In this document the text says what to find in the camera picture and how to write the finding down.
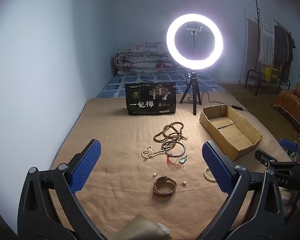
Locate green pendant with red cord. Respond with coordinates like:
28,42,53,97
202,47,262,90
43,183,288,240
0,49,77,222
166,155,189,168

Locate white bead necklace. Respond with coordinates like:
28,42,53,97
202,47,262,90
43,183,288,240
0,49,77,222
141,145,167,159

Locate cream bead bracelet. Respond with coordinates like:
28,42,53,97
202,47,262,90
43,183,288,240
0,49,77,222
203,167,216,181

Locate cardboard box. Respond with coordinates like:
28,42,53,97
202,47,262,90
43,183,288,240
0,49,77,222
199,104,263,161

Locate black ring light cable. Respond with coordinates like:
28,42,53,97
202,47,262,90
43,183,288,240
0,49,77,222
184,72,254,115

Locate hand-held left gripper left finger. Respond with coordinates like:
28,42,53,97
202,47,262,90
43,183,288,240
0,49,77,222
17,139,108,240

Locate white ring light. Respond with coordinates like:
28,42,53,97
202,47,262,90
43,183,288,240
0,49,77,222
166,13,223,70

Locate black printed snack bag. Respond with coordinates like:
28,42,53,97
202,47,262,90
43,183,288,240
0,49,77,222
125,81,177,116

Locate phone holder clamp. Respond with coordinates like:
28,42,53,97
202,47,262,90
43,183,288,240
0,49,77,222
185,25,203,61

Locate tan blanket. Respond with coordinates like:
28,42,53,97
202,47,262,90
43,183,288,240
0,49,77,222
49,91,294,240

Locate dark hanging clothes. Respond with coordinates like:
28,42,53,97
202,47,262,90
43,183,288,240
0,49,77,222
273,24,296,83

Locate black cord bracelet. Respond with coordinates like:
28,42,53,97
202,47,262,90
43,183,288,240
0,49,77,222
161,141,186,157

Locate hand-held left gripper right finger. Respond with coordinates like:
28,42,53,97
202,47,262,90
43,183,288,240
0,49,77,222
202,141,286,240

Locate brown bead necklace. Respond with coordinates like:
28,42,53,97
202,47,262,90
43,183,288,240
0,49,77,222
153,121,188,143

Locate yellow box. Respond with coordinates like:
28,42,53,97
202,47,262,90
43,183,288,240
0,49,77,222
264,66,281,82

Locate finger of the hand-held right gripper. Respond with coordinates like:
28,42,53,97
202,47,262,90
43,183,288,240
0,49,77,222
254,149,300,171
279,137,300,155

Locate folded floral quilt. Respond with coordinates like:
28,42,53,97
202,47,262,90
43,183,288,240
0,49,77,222
114,42,181,75

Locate brown leather strap watch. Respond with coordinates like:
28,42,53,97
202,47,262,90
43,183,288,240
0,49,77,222
153,176,177,196

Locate white striped hanging cloth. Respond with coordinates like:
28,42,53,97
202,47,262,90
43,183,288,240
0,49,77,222
258,10,275,66

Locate black clothes rack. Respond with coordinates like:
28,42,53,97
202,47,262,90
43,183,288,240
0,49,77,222
244,0,297,97

